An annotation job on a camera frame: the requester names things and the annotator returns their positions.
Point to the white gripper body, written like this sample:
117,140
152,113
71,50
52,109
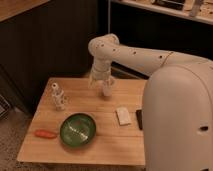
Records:
99,74

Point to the white sponge block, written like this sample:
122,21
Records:
123,116

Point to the green bowl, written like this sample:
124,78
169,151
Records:
77,130

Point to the orange carrot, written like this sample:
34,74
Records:
45,134

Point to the small white cup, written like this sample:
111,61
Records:
107,90

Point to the black remote control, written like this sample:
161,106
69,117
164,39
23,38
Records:
139,119

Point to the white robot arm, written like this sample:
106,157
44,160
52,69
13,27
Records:
177,103

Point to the metal shelf rack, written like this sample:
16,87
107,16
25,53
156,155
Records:
137,19

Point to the wooden table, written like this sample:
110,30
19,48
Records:
117,140

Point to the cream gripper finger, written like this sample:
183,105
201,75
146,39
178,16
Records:
91,82
110,82

